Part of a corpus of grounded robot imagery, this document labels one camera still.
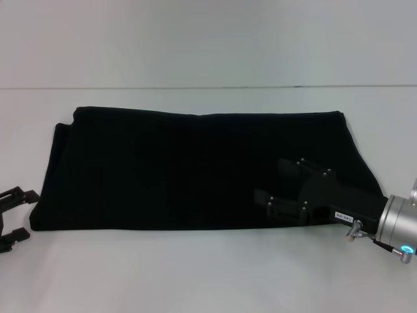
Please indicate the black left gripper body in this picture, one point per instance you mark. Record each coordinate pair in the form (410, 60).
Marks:
(8, 208)

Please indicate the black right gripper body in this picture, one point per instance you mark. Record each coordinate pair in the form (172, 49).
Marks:
(332, 199)

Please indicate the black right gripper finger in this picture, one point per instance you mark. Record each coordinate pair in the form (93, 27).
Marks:
(280, 205)
(293, 166)

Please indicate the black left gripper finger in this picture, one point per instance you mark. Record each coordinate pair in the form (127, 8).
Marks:
(19, 235)
(31, 195)

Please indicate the black t-shirt with FREE print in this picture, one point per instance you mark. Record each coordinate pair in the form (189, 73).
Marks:
(163, 169)

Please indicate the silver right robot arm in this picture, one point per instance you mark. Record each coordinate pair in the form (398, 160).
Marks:
(399, 218)

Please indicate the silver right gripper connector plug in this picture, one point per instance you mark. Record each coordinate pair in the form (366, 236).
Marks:
(354, 231)

